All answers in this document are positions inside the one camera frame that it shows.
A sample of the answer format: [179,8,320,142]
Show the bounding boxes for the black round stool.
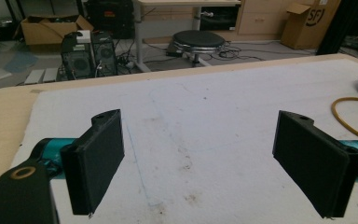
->
[172,29,227,68]

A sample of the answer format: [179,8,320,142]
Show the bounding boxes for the white foam mat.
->
[10,58,358,224]

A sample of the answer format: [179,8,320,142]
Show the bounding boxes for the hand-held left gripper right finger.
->
[271,109,358,218]

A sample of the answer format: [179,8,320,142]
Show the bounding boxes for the black computer tower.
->
[89,31,119,77]
[60,32,95,80]

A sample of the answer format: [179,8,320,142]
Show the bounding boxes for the yellow cable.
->
[330,96,358,145]

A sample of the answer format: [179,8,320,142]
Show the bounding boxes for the black equipment case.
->
[84,0,136,40]

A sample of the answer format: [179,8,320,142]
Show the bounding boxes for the grey floor pedals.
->
[23,67,60,86]

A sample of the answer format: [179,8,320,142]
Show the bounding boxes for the tall printed cardboard box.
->
[280,0,343,50]

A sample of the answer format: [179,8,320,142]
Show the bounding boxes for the tangle of black floor cables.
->
[117,40,318,68]

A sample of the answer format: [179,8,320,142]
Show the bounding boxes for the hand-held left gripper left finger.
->
[60,108,126,217]

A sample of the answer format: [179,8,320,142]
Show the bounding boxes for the light wooden cabinet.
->
[143,0,309,45]

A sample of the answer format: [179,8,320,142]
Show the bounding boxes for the white height-adjustable desk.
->
[132,0,242,73]

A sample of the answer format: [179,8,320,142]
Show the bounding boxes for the white small box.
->
[76,29,91,45]

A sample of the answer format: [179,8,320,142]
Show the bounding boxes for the open cardboard box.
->
[20,14,95,47]

